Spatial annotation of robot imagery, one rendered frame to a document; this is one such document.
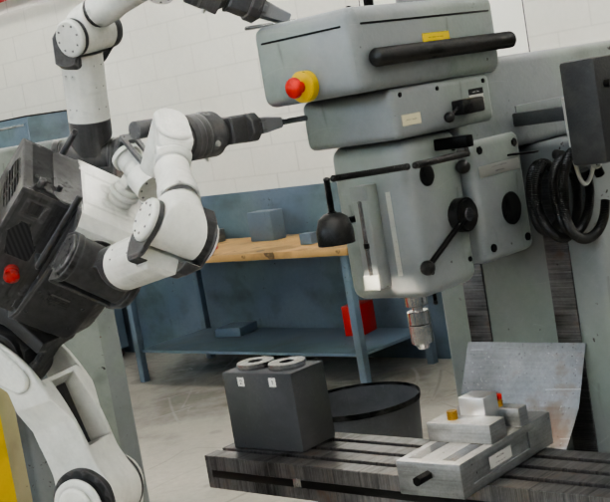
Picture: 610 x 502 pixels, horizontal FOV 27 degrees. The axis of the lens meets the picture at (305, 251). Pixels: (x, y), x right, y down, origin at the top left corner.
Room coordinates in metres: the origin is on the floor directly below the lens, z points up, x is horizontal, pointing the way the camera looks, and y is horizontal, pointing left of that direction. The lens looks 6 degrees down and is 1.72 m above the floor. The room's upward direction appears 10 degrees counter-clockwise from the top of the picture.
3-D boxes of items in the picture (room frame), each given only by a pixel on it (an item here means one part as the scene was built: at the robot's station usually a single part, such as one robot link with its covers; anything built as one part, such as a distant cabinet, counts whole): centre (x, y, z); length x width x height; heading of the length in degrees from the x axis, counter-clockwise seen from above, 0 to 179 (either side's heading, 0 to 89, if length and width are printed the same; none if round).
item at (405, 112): (2.59, -0.24, 1.68); 0.34 x 0.24 x 0.10; 136
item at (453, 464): (2.46, -0.28, 1.00); 0.35 x 0.15 x 0.11; 139
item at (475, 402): (2.48, -0.30, 1.06); 0.06 x 0.05 x 0.06; 49
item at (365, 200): (2.48, -0.13, 1.45); 0.04 x 0.04 x 0.21; 46
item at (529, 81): (2.92, -0.56, 1.66); 0.80 x 0.23 x 0.20; 136
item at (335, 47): (2.57, -0.22, 1.81); 0.47 x 0.26 x 0.16; 136
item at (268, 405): (2.91, 0.12, 1.05); 0.22 x 0.12 x 0.20; 49
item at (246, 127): (2.43, 0.13, 1.70); 0.13 x 0.12 x 0.10; 46
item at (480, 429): (2.44, -0.26, 1.04); 0.15 x 0.06 x 0.04; 49
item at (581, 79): (2.55, -0.66, 1.62); 0.20 x 0.09 x 0.21; 136
